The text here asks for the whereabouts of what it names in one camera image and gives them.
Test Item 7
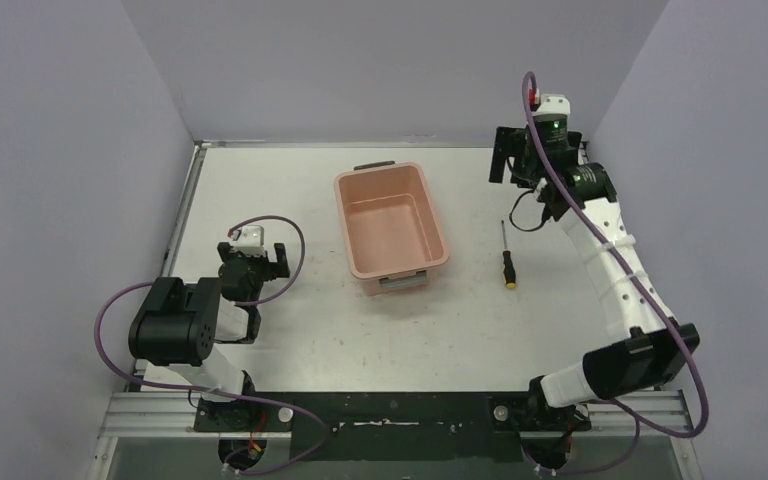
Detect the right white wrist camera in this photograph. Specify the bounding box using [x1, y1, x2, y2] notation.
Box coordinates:
[530, 94, 571, 118]

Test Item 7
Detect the aluminium front rail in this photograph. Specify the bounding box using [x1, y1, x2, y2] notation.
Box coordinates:
[99, 391, 691, 439]

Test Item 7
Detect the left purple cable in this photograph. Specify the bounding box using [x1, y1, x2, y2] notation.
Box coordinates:
[94, 215, 330, 477]

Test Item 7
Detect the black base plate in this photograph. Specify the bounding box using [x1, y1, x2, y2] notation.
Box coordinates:
[193, 392, 592, 463]

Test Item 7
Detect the pink plastic bin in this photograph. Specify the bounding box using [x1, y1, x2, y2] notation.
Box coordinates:
[334, 161, 450, 296]

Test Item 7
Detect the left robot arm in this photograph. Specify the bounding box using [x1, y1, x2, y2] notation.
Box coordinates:
[128, 242, 290, 431]

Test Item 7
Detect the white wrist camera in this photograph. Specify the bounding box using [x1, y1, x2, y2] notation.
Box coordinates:
[530, 94, 571, 118]
[231, 225, 267, 257]

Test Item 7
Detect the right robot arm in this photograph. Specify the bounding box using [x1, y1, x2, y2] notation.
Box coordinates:
[489, 114, 709, 437]

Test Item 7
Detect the black yellow screwdriver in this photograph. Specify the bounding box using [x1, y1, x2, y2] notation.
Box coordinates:
[500, 220, 517, 289]

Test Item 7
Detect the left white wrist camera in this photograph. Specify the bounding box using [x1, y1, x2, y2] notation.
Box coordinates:
[231, 225, 267, 257]

